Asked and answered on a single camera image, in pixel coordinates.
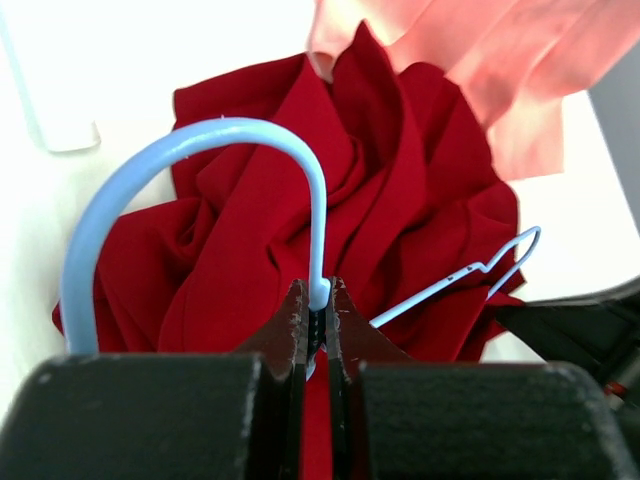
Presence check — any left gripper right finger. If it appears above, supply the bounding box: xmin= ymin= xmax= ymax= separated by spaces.
xmin=326 ymin=277 xmax=635 ymax=479

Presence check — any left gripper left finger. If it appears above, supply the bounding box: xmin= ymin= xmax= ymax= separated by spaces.
xmin=1 ymin=280 xmax=309 ymax=479

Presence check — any red skirt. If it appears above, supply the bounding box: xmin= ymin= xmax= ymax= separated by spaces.
xmin=56 ymin=26 xmax=522 ymax=479

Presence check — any blue hanger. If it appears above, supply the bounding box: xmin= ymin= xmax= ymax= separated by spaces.
xmin=59 ymin=115 xmax=543 ymax=386

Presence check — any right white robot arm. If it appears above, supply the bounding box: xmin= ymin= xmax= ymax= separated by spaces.
xmin=496 ymin=277 xmax=639 ymax=422

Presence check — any pink pleated skirt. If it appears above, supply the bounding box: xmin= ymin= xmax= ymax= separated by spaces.
xmin=308 ymin=1 xmax=639 ymax=180

